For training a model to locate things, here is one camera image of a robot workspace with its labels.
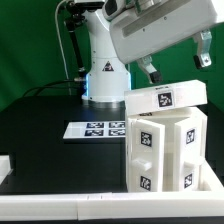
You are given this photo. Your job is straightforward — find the white cabinet door panel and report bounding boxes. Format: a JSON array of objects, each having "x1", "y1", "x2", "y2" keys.
[
  {"x1": 127, "y1": 119, "x2": 165, "y2": 192},
  {"x1": 173, "y1": 117, "x2": 204, "y2": 191}
]

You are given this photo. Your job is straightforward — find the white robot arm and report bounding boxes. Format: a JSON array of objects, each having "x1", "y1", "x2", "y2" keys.
[{"x1": 80, "y1": 0, "x2": 224, "y2": 102}]

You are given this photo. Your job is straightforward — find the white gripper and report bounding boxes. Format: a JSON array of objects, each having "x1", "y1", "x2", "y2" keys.
[{"x1": 102, "y1": 0, "x2": 224, "y2": 84}]

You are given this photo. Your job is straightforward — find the white obstacle fence frame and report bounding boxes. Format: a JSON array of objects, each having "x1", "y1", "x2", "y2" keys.
[{"x1": 0, "y1": 163, "x2": 224, "y2": 221}]

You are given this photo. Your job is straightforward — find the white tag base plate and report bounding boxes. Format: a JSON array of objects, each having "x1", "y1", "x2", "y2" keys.
[{"x1": 63, "y1": 121, "x2": 125, "y2": 140}]

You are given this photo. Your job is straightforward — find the white cable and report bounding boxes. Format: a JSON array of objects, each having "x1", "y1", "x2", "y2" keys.
[{"x1": 54, "y1": 0, "x2": 71, "y2": 80}]

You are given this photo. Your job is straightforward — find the white cabinet top block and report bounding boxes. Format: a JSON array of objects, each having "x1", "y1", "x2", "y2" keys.
[{"x1": 124, "y1": 80, "x2": 207, "y2": 116}]

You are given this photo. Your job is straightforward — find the black cable bundle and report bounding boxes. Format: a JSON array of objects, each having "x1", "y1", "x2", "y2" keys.
[{"x1": 21, "y1": 79, "x2": 88, "y2": 98}]

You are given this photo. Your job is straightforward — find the white cabinet body box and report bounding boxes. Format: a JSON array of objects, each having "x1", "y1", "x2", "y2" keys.
[{"x1": 126, "y1": 107, "x2": 207, "y2": 192}]

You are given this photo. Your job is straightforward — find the black camera stand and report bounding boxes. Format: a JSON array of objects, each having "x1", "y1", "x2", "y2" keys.
[{"x1": 59, "y1": 0, "x2": 108, "y2": 83}]

